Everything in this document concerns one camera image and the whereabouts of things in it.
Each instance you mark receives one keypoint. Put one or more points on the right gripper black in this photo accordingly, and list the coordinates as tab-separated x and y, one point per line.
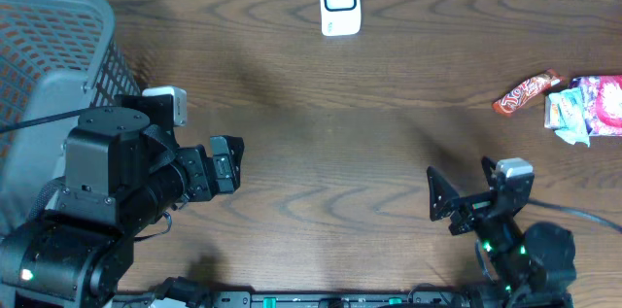
471	206

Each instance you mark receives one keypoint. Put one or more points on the white barcode scanner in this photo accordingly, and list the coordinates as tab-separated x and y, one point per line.
340	17

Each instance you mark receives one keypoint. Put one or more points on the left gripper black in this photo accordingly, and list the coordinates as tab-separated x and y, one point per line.
198	173

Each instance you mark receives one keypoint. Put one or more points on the grey plastic shopping basket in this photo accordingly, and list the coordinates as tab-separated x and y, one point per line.
57	56

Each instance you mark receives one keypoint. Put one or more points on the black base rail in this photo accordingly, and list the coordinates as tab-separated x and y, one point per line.
245	299

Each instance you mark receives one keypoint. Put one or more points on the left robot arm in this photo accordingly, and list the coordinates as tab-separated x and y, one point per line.
123	173

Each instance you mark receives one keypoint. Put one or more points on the teal snack packet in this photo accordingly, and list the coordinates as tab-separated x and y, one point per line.
573	127

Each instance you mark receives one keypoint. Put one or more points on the orange white snack packet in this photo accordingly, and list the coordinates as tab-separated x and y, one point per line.
552	116

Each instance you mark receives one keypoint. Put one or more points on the purple sanitary pad pack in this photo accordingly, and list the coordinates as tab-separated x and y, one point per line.
601	103

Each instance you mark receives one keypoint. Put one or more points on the red-orange snack bar wrapper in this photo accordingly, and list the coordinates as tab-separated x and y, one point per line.
514	100

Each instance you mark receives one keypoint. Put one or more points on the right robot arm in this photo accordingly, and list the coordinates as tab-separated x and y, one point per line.
534	267

